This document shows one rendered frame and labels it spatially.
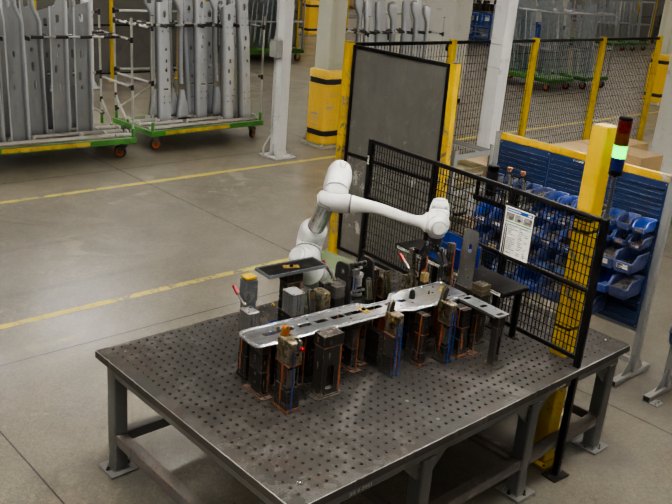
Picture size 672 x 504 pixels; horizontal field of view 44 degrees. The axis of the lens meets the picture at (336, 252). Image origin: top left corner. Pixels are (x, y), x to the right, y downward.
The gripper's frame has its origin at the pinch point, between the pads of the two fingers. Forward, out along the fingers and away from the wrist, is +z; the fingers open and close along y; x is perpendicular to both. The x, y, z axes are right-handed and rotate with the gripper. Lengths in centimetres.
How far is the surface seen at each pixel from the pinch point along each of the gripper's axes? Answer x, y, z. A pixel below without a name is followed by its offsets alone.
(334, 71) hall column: 428, -643, 7
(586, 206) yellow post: 58, 49, -44
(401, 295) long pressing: -15.7, -5.2, 13.0
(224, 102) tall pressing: 305, -734, 62
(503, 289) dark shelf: 37.4, 20.5, 10.3
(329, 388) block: -82, 21, 38
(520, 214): 55, 11, -28
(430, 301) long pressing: -6.9, 8.4, 13.1
